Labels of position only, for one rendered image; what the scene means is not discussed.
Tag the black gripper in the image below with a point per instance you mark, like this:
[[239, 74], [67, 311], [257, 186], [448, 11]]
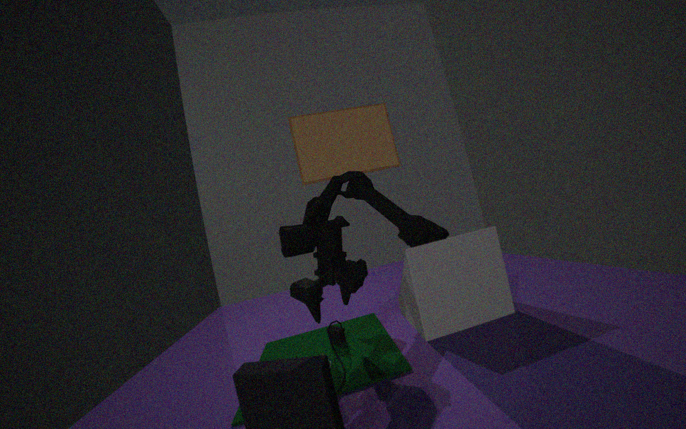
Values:
[[310, 291]]

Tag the green flat board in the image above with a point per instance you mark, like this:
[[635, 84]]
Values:
[[369, 354]]

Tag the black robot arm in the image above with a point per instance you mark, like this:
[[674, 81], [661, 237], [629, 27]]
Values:
[[326, 235]]

